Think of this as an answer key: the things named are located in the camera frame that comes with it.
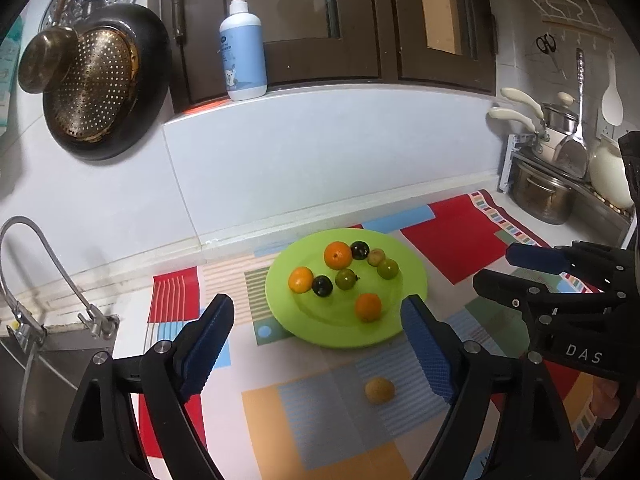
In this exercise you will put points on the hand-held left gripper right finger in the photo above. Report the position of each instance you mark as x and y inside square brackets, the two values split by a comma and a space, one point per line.
[430, 350]

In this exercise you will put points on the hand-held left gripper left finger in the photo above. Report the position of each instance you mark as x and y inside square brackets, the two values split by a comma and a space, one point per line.
[205, 350]

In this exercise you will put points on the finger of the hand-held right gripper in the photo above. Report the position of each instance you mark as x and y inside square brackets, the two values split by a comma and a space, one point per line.
[537, 257]
[505, 287]

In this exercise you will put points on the small yellow-green citrus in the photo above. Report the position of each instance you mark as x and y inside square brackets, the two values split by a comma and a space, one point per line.
[379, 390]

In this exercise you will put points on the orange mandarin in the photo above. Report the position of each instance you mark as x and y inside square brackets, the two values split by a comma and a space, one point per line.
[368, 306]

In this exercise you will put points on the yellow lemon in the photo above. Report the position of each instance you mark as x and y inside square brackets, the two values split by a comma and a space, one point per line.
[376, 256]

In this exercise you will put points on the green tomato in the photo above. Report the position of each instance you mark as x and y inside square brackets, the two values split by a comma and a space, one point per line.
[346, 278]

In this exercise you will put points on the green oval plate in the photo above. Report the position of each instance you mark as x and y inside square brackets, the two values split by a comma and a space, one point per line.
[320, 320]

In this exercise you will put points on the small dark plum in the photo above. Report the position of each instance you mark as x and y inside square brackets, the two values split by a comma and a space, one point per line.
[359, 249]

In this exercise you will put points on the large dark plum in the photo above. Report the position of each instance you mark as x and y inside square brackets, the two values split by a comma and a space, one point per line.
[322, 285]

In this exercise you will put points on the large round orange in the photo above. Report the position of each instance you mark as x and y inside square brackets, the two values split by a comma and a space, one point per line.
[337, 255]

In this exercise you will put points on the person's right hand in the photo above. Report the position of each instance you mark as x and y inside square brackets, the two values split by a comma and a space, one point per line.
[606, 397]

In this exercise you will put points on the large steel pot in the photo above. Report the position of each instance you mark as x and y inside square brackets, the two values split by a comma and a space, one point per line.
[542, 195]

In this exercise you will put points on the colourful patterned tablecloth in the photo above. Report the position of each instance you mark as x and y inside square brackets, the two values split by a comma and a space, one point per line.
[450, 245]

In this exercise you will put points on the green lime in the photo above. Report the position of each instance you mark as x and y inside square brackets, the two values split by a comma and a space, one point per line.
[387, 268]

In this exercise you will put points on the white dish rack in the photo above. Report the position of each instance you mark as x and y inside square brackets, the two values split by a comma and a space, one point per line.
[511, 155]

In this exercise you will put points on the steel kitchen faucet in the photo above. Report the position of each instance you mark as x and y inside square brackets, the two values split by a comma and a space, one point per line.
[97, 327]

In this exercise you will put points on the white ceramic pot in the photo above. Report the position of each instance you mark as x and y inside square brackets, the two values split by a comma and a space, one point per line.
[607, 172]

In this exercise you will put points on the small orange tangerine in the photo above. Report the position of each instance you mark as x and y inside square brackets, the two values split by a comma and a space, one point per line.
[300, 280]

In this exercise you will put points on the metal slotted spatula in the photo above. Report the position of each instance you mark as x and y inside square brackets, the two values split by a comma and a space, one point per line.
[575, 145]

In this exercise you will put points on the steel sink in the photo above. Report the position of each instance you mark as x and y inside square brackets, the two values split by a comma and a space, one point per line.
[55, 375]

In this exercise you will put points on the white rice paddle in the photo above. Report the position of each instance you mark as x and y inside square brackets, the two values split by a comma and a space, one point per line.
[612, 105]

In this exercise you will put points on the black scissors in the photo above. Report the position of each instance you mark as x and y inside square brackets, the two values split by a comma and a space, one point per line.
[546, 42]

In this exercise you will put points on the brass perforated colander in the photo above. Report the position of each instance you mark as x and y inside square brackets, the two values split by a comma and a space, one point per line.
[95, 85]

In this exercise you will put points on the black frying pan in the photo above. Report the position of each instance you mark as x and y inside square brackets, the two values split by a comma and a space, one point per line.
[147, 50]

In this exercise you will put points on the white pump bottle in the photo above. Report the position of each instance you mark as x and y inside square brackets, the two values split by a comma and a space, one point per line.
[243, 45]

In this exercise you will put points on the light blue packet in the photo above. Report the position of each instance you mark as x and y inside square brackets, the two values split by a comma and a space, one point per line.
[6, 85]

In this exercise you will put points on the white wall socket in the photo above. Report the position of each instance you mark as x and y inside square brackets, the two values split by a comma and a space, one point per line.
[607, 131]

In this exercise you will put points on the dark wooden window frame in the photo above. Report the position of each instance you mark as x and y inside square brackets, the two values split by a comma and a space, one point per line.
[360, 35]

